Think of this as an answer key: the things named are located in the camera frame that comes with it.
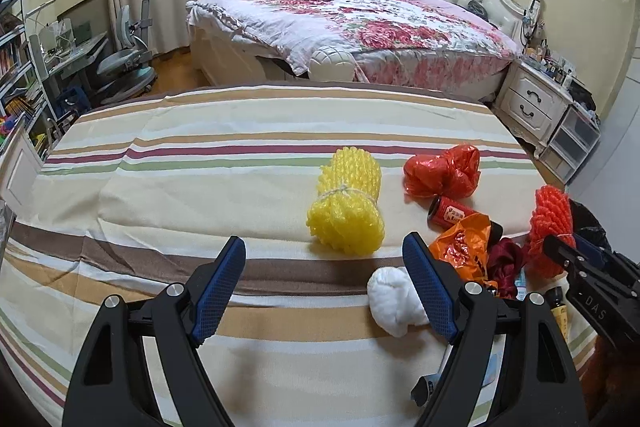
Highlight yellow black small bottle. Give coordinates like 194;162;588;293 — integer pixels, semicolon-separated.
544;286;570;341

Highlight orange foam fruit net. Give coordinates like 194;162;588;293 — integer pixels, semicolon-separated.
523;185;576;279

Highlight dark red wrapper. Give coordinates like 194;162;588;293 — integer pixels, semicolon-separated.
487;239;524;299

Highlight orange plastic snack bag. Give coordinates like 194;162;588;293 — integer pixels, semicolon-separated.
428;213;498;289

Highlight red plastic bag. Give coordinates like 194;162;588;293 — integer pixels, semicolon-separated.
404;144;480;199

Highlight white tissue ball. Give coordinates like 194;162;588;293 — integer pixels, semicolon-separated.
367;267;430;338

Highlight yellow foam fruit net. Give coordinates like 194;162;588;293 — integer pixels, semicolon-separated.
306;146;385;257

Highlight light blue toothpaste box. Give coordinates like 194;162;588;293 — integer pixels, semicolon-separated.
480;349;503;389

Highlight black lined trash bin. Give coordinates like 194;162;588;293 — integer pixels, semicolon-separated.
570;199;613;253

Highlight white wardrobe sliding door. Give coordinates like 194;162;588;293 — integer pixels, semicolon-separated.
568;56;640;261

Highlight white plastic drawer unit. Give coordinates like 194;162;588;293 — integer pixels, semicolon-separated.
539;104;601;185

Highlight red black cylindrical bottle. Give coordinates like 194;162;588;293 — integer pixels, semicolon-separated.
427;196;475;230

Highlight white two-drawer nightstand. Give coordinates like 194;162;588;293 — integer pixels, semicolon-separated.
492;58;573;157

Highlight striped table cloth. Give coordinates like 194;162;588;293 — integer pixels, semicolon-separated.
1;86;544;426

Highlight white bed with headboard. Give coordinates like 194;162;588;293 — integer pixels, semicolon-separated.
186;0;534;101

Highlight floral pink quilt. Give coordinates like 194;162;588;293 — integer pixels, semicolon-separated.
186;0;516;92

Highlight white bookshelf with books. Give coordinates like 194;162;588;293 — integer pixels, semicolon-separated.
0;0;53;159

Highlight grey office chair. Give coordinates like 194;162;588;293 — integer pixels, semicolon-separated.
96;0;157;106

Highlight cluttered grey desk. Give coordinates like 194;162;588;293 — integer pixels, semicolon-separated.
27;31;110;105

